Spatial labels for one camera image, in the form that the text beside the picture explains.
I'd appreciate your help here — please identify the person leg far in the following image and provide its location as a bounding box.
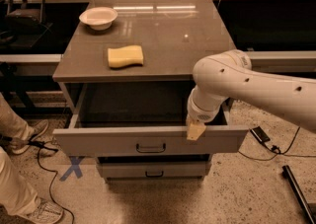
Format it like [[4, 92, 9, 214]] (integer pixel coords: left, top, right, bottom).
[[0, 94, 35, 140]]

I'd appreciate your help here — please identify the white sneaker far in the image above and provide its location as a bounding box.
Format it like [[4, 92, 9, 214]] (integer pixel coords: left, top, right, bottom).
[[10, 119, 49, 155]]

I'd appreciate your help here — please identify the black floor cable right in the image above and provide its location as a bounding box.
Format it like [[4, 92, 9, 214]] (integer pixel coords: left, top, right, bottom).
[[237, 126, 316, 162]]

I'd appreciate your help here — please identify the grey bottom drawer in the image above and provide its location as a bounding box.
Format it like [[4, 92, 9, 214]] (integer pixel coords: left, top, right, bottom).
[[97, 154, 211, 180]]

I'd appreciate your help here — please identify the person leg near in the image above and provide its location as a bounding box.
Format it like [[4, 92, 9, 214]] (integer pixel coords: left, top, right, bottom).
[[0, 147, 40, 215]]

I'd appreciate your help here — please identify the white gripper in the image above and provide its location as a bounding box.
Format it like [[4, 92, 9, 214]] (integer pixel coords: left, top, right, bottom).
[[186, 96, 220, 141]]

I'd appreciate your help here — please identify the grey drawer cabinet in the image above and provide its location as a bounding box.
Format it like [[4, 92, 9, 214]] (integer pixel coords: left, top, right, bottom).
[[52, 0, 249, 183]]

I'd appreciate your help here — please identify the white bowl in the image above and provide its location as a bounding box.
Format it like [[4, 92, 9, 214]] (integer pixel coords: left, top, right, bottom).
[[79, 7, 118, 31]]

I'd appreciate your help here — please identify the yellow sponge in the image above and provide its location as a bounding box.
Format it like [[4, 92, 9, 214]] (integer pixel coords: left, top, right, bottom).
[[108, 45, 144, 68]]

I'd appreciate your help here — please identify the blue tape cross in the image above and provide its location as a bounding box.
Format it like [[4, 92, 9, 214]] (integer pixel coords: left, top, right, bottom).
[[60, 156, 84, 182]]

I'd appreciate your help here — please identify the person leg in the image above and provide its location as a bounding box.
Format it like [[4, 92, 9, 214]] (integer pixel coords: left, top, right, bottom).
[[0, 94, 35, 140], [0, 147, 40, 215]]

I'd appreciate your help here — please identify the black floor cable left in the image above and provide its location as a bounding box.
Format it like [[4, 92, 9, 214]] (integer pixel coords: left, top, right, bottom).
[[29, 140, 76, 224]]

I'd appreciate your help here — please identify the black metal bar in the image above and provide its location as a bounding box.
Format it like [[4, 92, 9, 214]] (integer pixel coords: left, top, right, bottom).
[[282, 165, 316, 224]]

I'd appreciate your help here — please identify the black floor cable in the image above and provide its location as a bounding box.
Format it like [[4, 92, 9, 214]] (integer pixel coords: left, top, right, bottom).
[[237, 126, 316, 162], [29, 140, 76, 224]]

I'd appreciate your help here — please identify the grey top drawer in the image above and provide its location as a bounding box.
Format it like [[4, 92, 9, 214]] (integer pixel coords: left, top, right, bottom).
[[54, 81, 247, 157]]

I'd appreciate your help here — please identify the grey drawer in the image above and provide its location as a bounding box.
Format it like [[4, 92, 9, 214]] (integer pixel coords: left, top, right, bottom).
[[54, 81, 247, 157], [97, 154, 211, 180]]

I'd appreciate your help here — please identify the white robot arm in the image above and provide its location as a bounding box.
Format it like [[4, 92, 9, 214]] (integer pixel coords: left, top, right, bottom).
[[187, 49, 316, 140]]

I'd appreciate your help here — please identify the white sneaker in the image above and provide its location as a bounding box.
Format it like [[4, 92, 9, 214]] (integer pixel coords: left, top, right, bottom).
[[10, 119, 49, 155], [23, 198, 64, 224]]

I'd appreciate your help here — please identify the white sneaker near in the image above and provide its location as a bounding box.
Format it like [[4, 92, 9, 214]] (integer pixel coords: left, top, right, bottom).
[[23, 198, 64, 224]]

